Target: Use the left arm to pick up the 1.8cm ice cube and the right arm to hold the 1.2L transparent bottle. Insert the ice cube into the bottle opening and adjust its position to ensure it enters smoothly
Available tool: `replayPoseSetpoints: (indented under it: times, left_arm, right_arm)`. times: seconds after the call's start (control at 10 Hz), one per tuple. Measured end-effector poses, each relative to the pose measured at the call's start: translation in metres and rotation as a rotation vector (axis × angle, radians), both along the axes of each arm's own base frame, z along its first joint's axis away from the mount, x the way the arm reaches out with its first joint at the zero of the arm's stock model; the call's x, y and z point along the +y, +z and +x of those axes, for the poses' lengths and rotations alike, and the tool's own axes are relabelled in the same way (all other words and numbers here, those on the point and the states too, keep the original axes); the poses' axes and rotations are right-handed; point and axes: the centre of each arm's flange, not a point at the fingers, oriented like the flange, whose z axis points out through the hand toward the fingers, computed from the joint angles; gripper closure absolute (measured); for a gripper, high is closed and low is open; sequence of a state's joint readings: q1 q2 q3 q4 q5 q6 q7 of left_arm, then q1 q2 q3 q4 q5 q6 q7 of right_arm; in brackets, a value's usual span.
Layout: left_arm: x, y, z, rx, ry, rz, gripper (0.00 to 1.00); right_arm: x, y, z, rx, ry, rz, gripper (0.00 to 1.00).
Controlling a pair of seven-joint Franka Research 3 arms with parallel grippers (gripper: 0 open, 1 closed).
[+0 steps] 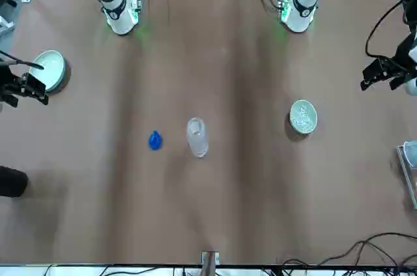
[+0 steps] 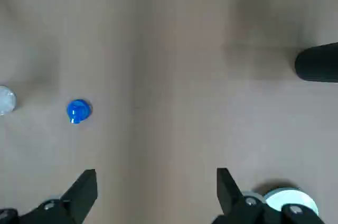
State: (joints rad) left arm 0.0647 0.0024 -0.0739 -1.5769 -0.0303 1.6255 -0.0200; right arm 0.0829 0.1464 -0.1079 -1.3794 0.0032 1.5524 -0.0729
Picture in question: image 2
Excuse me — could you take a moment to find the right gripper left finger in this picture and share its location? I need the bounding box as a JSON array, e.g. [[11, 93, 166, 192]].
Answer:
[[0, 169, 98, 224]]

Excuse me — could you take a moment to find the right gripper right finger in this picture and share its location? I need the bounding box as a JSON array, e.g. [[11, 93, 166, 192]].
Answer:
[[213, 167, 326, 224]]

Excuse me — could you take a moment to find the transparent plastic bottle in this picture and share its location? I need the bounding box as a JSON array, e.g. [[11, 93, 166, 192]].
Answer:
[[0, 85, 17, 116]]

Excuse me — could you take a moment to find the blue bottle cap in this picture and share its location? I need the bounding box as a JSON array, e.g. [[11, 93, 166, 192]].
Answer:
[[66, 99, 93, 125]]

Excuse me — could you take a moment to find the large pale green bowl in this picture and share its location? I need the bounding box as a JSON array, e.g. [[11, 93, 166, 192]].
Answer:
[[264, 187, 320, 217]]

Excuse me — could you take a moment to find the black cylinder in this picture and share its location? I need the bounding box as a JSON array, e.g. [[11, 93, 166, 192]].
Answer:
[[295, 42, 338, 83]]

